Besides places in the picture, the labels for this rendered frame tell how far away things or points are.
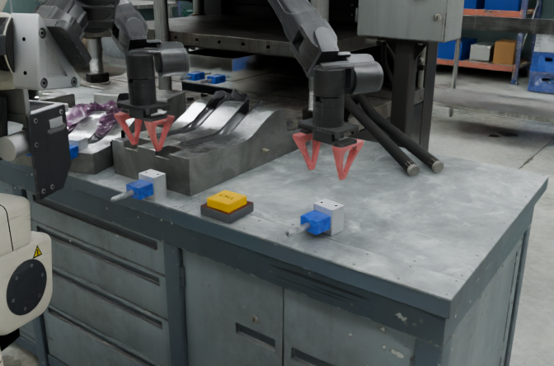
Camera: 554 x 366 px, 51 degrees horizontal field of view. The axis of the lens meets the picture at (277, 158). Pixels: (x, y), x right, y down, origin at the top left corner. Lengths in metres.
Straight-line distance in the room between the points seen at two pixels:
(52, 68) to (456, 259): 0.75
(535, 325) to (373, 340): 1.40
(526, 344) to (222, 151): 1.43
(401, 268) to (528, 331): 1.45
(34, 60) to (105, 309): 0.95
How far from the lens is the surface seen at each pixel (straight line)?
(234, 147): 1.41
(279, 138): 1.56
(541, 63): 6.79
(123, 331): 1.72
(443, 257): 1.10
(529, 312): 2.57
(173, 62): 1.25
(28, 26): 0.95
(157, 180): 1.31
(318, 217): 1.12
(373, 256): 1.07
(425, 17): 1.88
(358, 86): 1.07
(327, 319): 1.20
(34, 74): 0.95
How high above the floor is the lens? 1.30
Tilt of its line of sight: 19 degrees down
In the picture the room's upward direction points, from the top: straight up
